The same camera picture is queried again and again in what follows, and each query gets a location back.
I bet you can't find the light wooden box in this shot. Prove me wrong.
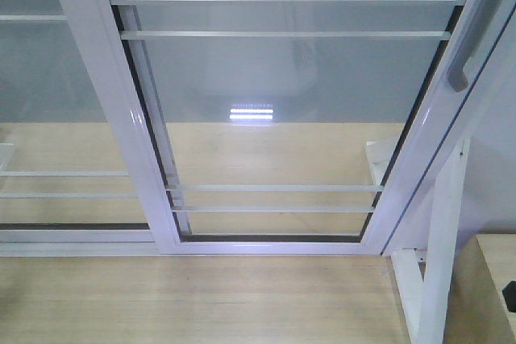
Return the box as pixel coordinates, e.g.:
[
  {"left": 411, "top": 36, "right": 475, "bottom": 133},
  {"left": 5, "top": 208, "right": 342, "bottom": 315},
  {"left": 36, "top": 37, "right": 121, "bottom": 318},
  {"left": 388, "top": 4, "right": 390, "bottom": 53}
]
[{"left": 453, "top": 234, "right": 515, "bottom": 343}]

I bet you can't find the black robot part at edge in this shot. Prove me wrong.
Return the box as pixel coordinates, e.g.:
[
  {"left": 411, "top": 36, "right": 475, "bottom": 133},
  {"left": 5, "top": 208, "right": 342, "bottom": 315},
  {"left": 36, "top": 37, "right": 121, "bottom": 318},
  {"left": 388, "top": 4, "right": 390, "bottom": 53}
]
[{"left": 501, "top": 280, "right": 516, "bottom": 313}]

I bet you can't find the white door handle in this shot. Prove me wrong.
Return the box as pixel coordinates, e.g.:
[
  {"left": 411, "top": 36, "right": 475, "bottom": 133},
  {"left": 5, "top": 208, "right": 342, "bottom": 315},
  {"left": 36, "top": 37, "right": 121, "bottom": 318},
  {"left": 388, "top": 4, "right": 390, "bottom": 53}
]
[{"left": 447, "top": 0, "right": 501, "bottom": 93}]

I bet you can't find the white door frame post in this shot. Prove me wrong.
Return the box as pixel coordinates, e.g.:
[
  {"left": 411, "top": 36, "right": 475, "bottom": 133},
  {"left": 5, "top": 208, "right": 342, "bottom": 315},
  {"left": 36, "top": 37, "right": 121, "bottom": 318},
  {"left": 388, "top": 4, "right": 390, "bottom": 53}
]
[{"left": 363, "top": 0, "right": 515, "bottom": 254}]

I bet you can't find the white framed transparent sliding door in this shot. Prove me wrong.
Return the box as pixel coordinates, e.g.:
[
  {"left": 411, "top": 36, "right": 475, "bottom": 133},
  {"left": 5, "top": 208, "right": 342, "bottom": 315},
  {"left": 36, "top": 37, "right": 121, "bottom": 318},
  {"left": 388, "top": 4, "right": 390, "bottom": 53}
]
[{"left": 43, "top": 0, "right": 495, "bottom": 257}]

